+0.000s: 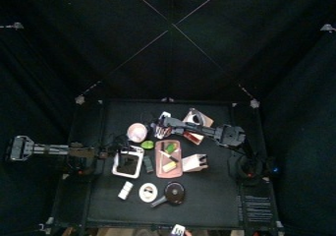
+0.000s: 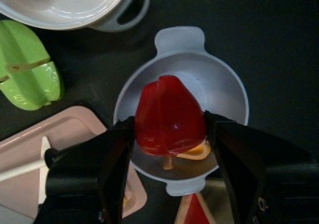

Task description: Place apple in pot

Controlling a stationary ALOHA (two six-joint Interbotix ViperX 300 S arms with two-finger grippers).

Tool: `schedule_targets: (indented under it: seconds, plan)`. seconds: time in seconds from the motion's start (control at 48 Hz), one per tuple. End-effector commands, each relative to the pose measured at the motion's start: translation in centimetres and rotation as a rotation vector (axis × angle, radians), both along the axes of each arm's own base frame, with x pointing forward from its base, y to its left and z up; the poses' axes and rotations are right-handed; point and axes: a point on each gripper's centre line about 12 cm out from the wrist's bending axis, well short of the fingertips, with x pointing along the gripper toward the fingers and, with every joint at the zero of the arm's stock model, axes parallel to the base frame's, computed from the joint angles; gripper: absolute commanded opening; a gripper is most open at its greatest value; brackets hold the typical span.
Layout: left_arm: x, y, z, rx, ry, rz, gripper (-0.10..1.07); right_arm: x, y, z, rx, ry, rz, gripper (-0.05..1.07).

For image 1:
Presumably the white square pot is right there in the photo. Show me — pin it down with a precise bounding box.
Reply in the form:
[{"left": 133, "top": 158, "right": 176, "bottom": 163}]
[{"left": 112, "top": 146, "right": 145, "bottom": 179}]

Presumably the green toy apple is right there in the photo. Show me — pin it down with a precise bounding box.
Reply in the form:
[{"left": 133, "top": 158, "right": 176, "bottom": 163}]
[{"left": 140, "top": 140, "right": 156, "bottom": 150}]

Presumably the red white striped box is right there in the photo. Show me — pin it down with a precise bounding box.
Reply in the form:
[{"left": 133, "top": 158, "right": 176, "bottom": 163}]
[{"left": 155, "top": 111, "right": 173, "bottom": 140}]

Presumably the green toy vegetable piece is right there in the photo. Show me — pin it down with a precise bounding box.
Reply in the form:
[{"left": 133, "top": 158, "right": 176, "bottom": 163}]
[{"left": 164, "top": 143, "right": 179, "bottom": 154}]

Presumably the pink round plate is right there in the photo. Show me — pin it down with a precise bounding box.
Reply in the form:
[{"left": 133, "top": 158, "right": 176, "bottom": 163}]
[{"left": 125, "top": 122, "right": 149, "bottom": 144}]

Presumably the brown wooden toy box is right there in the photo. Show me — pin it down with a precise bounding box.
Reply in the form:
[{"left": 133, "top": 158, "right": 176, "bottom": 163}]
[{"left": 181, "top": 107, "right": 215, "bottom": 147}]

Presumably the dark grey rectangular block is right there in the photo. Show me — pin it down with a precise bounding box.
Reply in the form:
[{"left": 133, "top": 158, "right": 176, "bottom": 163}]
[{"left": 143, "top": 154, "right": 156, "bottom": 174}]

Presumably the yellow toy cheese block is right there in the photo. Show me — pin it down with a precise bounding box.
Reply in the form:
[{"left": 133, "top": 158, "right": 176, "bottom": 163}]
[{"left": 161, "top": 160, "right": 179, "bottom": 173}]

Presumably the pink cutting board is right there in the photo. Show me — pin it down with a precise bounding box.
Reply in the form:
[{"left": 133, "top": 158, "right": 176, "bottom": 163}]
[{"left": 153, "top": 139, "right": 184, "bottom": 179}]

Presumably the small white box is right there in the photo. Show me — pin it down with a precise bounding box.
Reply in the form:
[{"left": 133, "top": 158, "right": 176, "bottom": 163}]
[{"left": 117, "top": 180, "right": 135, "bottom": 201}]

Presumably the light wooden knife block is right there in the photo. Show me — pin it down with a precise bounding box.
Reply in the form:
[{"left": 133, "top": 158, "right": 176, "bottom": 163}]
[{"left": 180, "top": 153, "right": 211, "bottom": 173}]

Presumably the white round cup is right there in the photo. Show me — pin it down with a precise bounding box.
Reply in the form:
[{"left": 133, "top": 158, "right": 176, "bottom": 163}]
[{"left": 137, "top": 182, "right": 159, "bottom": 204}]

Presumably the dark toy frying pan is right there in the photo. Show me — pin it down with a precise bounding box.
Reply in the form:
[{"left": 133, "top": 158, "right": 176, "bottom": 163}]
[{"left": 149, "top": 181, "right": 187, "bottom": 208}]

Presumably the white printed card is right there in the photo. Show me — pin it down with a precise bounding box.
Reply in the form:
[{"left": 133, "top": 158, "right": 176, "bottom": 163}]
[{"left": 171, "top": 223, "right": 187, "bottom": 236}]

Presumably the toy knife with black handle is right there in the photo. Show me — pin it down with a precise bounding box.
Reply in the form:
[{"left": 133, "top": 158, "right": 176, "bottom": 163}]
[{"left": 159, "top": 149, "right": 181, "bottom": 163}]

